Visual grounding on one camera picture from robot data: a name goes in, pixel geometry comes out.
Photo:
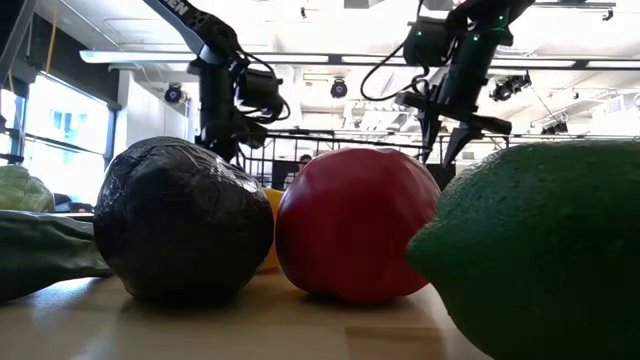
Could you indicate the red round fake fruit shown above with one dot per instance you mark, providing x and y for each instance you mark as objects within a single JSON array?
[{"x": 350, "y": 225}]

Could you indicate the green lime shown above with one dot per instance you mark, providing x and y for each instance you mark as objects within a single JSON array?
[{"x": 540, "y": 250}]

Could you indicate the black window frame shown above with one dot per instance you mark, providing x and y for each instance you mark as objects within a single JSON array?
[{"x": 111, "y": 135}]

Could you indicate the dark purple round fruit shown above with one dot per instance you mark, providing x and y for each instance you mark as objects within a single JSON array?
[{"x": 180, "y": 220}]

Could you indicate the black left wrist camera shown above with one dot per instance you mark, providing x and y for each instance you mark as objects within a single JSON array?
[{"x": 260, "y": 92}]

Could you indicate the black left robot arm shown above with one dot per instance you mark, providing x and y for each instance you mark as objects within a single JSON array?
[{"x": 200, "y": 25}]

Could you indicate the yellow lemon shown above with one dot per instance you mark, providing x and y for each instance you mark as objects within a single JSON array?
[{"x": 276, "y": 205}]

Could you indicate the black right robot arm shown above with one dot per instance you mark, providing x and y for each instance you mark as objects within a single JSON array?
[{"x": 490, "y": 10}]

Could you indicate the black ceiling lamp cluster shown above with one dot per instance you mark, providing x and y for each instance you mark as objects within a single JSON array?
[{"x": 507, "y": 89}]

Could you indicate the person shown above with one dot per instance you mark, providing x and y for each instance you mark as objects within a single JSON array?
[{"x": 305, "y": 160}]

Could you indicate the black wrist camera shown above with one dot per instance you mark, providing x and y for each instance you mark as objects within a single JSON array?
[
  {"x": 260, "y": 92},
  {"x": 425, "y": 45}
]

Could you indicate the overhead light bar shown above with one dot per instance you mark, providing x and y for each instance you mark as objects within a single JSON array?
[{"x": 150, "y": 56}]

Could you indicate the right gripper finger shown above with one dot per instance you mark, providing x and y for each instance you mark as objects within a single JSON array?
[
  {"x": 462, "y": 136},
  {"x": 430, "y": 132}
]

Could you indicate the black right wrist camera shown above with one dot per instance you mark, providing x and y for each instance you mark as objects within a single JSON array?
[{"x": 425, "y": 45}]

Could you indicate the green cucumber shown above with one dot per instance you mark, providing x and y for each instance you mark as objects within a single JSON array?
[{"x": 40, "y": 250}]

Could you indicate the black ceiling spotlight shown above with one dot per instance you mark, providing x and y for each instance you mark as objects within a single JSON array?
[
  {"x": 555, "y": 128},
  {"x": 339, "y": 89},
  {"x": 173, "y": 94}
]

